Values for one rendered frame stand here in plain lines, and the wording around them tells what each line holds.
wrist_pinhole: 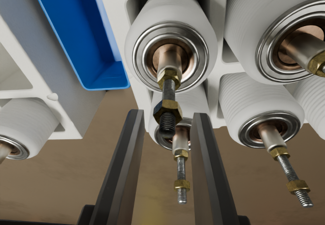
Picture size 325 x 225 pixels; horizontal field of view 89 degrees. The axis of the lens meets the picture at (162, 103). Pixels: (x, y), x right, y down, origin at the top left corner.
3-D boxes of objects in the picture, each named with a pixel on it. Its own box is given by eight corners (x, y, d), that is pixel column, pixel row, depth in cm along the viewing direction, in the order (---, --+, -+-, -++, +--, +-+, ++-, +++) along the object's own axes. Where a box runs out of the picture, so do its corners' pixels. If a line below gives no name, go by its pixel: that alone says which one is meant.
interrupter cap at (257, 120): (312, 119, 21) (316, 123, 21) (267, 149, 26) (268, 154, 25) (265, 100, 20) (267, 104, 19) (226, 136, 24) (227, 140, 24)
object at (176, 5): (143, -17, 27) (112, 7, 14) (201, -19, 27) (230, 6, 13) (147, 41, 34) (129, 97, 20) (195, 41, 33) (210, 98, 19)
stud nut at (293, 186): (283, 187, 18) (287, 195, 17) (287, 180, 17) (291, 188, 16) (303, 186, 18) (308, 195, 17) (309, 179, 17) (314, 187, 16)
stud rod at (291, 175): (267, 142, 22) (300, 208, 16) (269, 138, 21) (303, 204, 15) (275, 142, 22) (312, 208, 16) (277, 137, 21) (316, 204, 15)
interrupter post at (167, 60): (157, 48, 16) (155, 65, 14) (182, 48, 16) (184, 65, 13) (158, 70, 18) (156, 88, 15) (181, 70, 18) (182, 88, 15)
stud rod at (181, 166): (178, 145, 24) (179, 205, 18) (175, 142, 23) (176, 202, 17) (184, 144, 23) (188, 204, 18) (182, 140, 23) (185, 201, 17)
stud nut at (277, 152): (268, 155, 21) (271, 161, 20) (271, 147, 20) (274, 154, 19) (285, 154, 20) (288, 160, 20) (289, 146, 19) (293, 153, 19)
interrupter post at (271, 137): (280, 126, 22) (293, 147, 20) (266, 136, 24) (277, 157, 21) (265, 120, 22) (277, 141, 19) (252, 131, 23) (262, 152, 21)
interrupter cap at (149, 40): (127, 20, 15) (125, 22, 14) (214, 19, 14) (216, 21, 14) (137, 89, 19) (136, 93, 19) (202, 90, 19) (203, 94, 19)
